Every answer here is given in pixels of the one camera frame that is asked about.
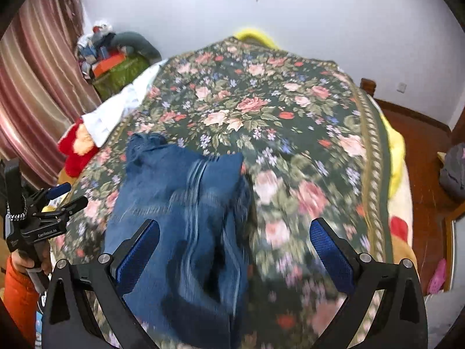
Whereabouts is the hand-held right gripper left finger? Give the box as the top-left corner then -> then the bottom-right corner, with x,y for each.
42,219 -> 160,349

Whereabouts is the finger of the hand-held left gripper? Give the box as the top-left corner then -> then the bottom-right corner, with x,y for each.
31,195 -> 89,226
31,183 -> 72,206

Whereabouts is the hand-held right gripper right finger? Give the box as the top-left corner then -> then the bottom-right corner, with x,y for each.
309,217 -> 429,349

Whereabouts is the blue denim jacket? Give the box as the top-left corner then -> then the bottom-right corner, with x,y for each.
103,133 -> 255,349

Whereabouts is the orange sleeved left forearm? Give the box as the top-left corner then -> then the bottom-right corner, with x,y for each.
2,258 -> 40,346

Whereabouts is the person's left hand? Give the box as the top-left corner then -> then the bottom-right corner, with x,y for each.
10,249 -> 53,275

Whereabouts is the cream printed blanket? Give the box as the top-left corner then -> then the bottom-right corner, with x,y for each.
387,189 -> 420,266

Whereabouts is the white cloth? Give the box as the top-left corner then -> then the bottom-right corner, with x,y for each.
82,62 -> 169,144

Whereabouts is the pink slipper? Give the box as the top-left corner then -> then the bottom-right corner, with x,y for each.
427,258 -> 447,295

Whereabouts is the green bag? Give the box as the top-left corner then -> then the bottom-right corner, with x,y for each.
91,56 -> 151,100

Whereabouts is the striped pink curtain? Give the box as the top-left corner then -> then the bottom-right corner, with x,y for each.
0,0 -> 104,190

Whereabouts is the orange cloth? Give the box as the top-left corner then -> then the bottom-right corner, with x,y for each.
92,54 -> 128,75

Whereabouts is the grey plastic bag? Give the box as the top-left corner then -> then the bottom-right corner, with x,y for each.
439,142 -> 465,200

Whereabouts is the floral bedspread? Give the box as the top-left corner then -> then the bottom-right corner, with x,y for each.
49,36 -> 396,349

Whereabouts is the grey plush toy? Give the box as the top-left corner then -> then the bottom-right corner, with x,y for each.
109,32 -> 162,62

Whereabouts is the white and red plush toy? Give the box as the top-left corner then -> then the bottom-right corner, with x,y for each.
92,21 -> 114,38

